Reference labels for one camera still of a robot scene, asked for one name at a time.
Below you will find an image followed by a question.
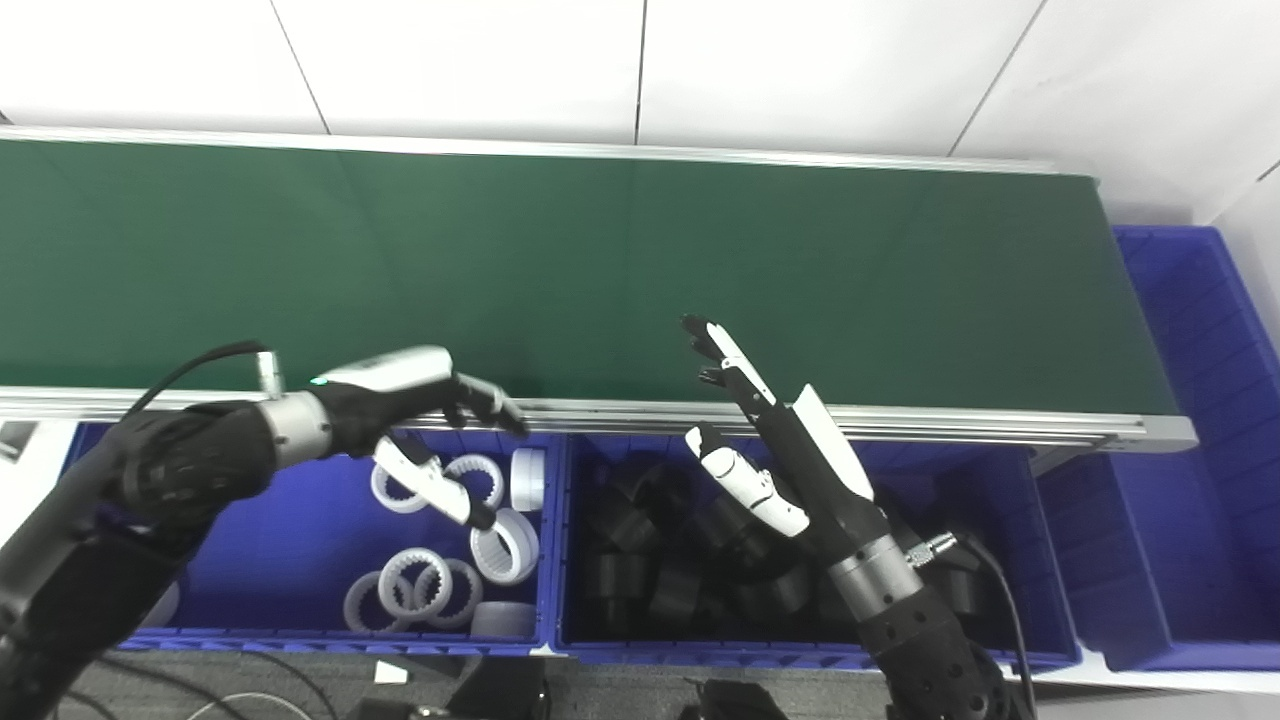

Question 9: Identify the black toothed ring part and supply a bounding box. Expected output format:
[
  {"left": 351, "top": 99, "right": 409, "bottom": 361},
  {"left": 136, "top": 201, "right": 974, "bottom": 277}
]
[
  {"left": 585, "top": 553, "right": 641, "bottom": 601},
  {"left": 610, "top": 450, "right": 671, "bottom": 498},
  {"left": 650, "top": 565, "right": 706, "bottom": 618}
]

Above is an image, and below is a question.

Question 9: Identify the green conveyor belt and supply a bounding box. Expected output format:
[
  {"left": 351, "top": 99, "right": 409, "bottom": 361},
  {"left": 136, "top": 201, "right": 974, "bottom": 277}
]
[{"left": 0, "top": 138, "right": 1181, "bottom": 416}]

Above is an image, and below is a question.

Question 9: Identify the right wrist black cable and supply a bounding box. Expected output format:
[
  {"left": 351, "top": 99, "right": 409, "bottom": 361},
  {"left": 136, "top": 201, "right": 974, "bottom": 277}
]
[{"left": 905, "top": 530, "right": 1036, "bottom": 701}]

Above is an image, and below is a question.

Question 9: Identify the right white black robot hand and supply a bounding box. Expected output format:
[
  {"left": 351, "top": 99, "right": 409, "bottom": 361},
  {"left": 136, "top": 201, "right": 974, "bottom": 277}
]
[{"left": 682, "top": 316, "right": 889, "bottom": 567}]

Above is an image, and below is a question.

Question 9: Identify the black floor cable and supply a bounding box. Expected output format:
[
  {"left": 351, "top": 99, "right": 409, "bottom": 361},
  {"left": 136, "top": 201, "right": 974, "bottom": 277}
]
[{"left": 60, "top": 650, "right": 341, "bottom": 720}]

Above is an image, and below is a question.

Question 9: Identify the thin aluminium conveyor rail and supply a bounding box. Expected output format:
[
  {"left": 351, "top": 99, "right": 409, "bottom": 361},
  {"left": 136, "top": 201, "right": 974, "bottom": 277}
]
[{"left": 0, "top": 125, "right": 1101, "bottom": 183}]

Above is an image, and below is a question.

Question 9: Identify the thin white cable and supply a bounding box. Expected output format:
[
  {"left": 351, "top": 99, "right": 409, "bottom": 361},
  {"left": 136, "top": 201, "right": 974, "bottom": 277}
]
[{"left": 180, "top": 690, "right": 301, "bottom": 720}]

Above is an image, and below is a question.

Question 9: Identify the blue plastic bin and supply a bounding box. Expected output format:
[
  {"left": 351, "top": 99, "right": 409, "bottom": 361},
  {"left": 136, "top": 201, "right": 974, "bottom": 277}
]
[
  {"left": 60, "top": 422, "right": 566, "bottom": 656},
  {"left": 1035, "top": 225, "right": 1280, "bottom": 673},
  {"left": 552, "top": 432, "right": 1083, "bottom": 671}
]

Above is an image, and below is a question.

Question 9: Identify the white toothed ring part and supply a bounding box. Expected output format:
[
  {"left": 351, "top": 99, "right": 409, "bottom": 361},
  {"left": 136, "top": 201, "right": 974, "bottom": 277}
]
[
  {"left": 370, "top": 458, "right": 436, "bottom": 515},
  {"left": 378, "top": 548, "right": 453, "bottom": 629},
  {"left": 470, "top": 601, "right": 537, "bottom": 639},
  {"left": 140, "top": 580, "right": 183, "bottom": 629},
  {"left": 430, "top": 558, "right": 485, "bottom": 629},
  {"left": 510, "top": 447, "right": 547, "bottom": 513},
  {"left": 445, "top": 453, "right": 506, "bottom": 511},
  {"left": 343, "top": 571, "right": 401, "bottom": 634},
  {"left": 470, "top": 508, "right": 541, "bottom": 587}
]

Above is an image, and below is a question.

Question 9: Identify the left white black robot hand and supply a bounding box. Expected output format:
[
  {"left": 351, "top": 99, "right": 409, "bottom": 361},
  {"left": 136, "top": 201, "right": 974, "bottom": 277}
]
[{"left": 310, "top": 345, "right": 529, "bottom": 532}]

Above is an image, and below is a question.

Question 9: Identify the wide aluminium conveyor rail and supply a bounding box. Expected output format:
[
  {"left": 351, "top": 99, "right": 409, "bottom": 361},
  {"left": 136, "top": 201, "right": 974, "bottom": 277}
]
[{"left": 0, "top": 387, "right": 1199, "bottom": 453}]

